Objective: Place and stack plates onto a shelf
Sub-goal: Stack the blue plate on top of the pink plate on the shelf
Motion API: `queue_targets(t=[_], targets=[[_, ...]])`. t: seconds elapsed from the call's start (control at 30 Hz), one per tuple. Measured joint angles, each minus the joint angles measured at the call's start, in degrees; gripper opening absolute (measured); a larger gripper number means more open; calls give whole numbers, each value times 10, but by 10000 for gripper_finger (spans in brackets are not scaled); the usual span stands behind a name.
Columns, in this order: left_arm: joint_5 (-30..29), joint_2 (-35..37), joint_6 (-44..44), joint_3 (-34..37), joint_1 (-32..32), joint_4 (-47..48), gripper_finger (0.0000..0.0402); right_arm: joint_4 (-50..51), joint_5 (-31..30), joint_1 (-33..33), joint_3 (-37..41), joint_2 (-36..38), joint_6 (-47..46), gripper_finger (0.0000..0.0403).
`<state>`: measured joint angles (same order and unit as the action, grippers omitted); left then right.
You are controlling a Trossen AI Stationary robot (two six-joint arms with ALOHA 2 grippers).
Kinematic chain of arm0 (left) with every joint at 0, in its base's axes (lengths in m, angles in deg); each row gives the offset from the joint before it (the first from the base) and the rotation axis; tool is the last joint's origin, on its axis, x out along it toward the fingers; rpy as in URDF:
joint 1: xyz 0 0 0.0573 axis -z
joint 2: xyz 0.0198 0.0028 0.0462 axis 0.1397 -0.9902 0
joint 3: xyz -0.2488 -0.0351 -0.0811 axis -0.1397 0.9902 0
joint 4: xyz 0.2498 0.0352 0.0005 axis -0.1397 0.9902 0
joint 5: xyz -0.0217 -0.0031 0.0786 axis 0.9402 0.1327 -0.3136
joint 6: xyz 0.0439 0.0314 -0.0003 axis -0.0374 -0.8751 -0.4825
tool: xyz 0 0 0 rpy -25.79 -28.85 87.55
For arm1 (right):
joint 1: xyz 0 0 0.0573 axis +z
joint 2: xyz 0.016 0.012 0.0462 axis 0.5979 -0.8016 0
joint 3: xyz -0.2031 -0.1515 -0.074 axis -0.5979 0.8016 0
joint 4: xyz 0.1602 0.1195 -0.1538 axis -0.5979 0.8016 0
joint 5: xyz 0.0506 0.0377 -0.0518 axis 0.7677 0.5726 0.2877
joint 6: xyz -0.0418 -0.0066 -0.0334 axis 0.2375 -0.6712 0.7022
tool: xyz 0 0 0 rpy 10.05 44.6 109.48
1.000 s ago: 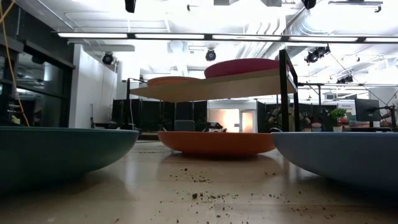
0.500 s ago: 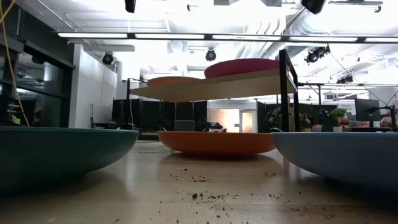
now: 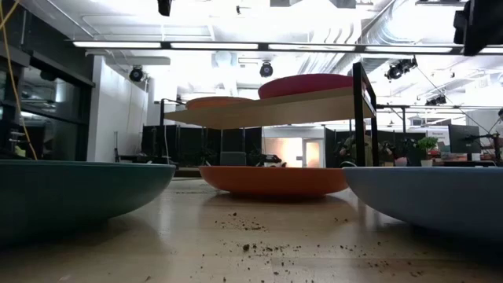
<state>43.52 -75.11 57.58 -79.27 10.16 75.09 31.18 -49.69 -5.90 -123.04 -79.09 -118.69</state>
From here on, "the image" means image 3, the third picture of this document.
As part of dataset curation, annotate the green plant in white pot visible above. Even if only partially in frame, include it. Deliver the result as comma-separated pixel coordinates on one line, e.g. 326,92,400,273
417,136,439,167

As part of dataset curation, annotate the dark background monitor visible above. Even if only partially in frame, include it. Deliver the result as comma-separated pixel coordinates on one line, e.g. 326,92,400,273
448,124,482,154

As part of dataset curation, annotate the red plate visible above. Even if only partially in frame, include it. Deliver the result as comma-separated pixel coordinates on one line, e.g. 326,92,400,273
199,164,350,197

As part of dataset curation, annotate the pink plate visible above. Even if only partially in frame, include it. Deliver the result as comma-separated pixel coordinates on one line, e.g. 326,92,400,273
258,73,357,100

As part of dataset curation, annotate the dark green plate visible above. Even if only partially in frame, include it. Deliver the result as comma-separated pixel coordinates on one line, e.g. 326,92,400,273
0,159,177,241

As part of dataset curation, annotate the black room partition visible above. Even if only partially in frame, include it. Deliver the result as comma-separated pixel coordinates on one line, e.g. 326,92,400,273
141,124,263,167

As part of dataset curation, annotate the wooden shelf with black legs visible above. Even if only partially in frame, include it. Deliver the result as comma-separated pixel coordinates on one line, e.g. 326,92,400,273
159,61,380,168

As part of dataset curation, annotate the black ceiling spotlight cluster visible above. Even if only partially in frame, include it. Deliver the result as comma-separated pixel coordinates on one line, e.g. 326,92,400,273
384,57,419,82

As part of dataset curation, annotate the overhead light bar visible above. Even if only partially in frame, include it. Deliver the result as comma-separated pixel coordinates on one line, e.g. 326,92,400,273
70,39,503,56

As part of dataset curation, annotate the yellow cable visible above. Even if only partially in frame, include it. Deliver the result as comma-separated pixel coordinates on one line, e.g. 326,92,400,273
0,0,39,161

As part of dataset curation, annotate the peach plate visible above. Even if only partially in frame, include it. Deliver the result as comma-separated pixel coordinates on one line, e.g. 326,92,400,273
185,96,255,112

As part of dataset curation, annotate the blue plate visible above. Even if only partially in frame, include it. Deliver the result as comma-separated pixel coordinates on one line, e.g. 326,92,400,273
343,166,503,241

